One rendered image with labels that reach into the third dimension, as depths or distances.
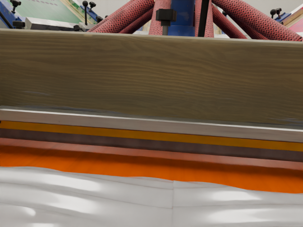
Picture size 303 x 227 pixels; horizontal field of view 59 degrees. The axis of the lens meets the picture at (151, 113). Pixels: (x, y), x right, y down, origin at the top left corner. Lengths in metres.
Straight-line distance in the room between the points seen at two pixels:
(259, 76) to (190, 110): 0.06
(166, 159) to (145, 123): 0.05
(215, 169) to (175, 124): 0.05
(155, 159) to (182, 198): 0.08
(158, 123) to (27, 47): 0.12
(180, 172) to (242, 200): 0.06
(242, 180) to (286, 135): 0.05
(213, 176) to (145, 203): 0.07
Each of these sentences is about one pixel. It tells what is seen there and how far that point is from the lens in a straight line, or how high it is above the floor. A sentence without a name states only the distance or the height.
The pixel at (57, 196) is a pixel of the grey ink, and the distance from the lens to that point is 0.17.
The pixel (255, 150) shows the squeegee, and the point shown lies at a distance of 0.25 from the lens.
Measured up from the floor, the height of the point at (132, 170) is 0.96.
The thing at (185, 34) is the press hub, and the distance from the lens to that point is 1.01.
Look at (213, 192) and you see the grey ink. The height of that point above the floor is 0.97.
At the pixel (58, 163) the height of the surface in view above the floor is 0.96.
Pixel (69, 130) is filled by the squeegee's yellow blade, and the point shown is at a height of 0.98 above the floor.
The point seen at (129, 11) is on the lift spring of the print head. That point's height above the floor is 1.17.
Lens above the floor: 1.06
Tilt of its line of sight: 13 degrees down
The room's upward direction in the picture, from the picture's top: 3 degrees clockwise
